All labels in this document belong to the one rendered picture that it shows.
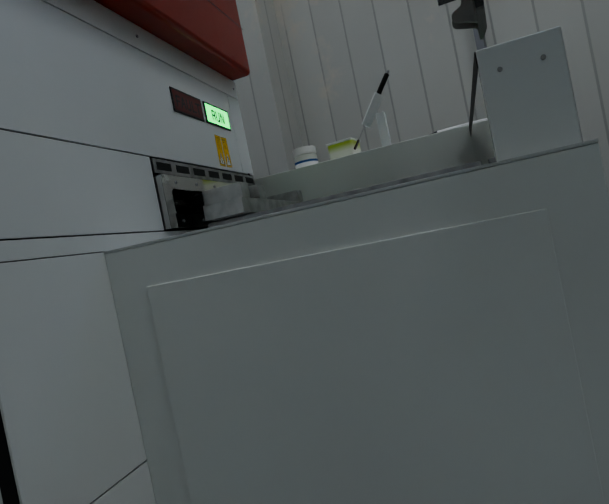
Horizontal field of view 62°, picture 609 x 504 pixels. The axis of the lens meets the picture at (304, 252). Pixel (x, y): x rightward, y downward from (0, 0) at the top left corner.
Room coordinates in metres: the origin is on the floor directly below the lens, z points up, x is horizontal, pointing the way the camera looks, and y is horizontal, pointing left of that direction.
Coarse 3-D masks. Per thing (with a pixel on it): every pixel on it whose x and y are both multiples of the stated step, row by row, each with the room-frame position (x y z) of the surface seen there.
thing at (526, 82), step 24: (504, 48) 0.59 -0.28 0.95; (528, 48) 0.59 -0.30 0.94; (552, 48) 0.58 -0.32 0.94; (480, 72) 0.60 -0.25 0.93; (504, 72) 0.59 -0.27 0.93; (528, 72) 0.59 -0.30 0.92; (552, 72) 0.58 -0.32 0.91; (504, 96) 0.60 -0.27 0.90; (528, 96) 0.59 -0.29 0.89; (552, 96) 0.58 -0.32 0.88; (504, 120) 0.60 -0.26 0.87; (528, 120) 0.59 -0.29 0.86; (552, 120) 0.58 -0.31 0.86; (576, 120) 0.57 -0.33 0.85; (504, 144) 0.60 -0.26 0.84; (528, 144) 0.59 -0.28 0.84; (552, 144) 0.58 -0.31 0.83
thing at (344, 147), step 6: (348, 138) 1.34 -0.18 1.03; (354, 138) 1.37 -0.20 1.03; (330, 144) 1.37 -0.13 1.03; (336, 144) 1.36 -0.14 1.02; (342, 144) 1.36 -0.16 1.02; (348, 144) 1.35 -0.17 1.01; (354, 144) 1.36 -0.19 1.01; (330, 150) 1.37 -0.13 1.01; (336, 150) 1.36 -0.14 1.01; (342, 150) 1.36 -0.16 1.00; (348, 150) 1.35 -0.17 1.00; (354, 150) 1.36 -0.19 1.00; (360, 150) 1.40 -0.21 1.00; (330, 156) 1.37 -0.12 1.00; (336, 156) 1.37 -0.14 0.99; (342, 156) 1.36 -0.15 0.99
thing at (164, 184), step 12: (156, 180) 0.87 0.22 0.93; (168, 180) 0.88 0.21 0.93; (180, 180) 0.92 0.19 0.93; (192, 180) 0.96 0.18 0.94; (204, 180) 1.01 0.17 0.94; (168, 192) 0.88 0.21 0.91; (192, 192) 0.98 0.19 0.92; (168, 204) 0.87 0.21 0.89; (168, 216) 0.86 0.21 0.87; (180, 216) 0.90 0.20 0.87; (192, 216) 0.94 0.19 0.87; (204, 216) 0.98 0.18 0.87; (168, 228) 0.87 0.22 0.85; (180, 228) 0.91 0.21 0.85; (192, 228) 0.96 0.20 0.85
